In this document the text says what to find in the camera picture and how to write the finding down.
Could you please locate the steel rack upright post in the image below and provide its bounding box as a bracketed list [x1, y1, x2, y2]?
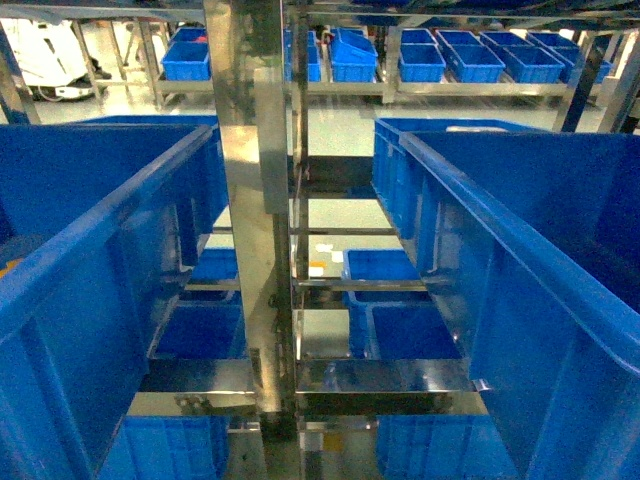
[203, 1, 301, 479]

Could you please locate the blue bin upper left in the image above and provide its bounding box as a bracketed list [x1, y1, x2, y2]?
[1, 119, 226, 479]

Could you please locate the yellow toy building block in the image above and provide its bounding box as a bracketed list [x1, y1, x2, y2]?
[0, 258, 23, 278]

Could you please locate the blue bin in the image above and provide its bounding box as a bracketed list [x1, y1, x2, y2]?
[1, 119, 226, 479]
[400, 131, 639, 479]

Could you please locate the blue bin upper right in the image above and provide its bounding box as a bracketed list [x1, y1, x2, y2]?
[400, 131, 639, 479]

